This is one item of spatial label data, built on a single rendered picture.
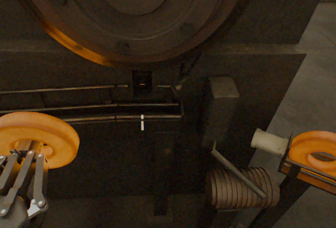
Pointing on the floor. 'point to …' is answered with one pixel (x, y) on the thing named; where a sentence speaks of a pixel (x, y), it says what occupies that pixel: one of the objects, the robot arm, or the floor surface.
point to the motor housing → (235, 195)
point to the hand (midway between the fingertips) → (33, 138)
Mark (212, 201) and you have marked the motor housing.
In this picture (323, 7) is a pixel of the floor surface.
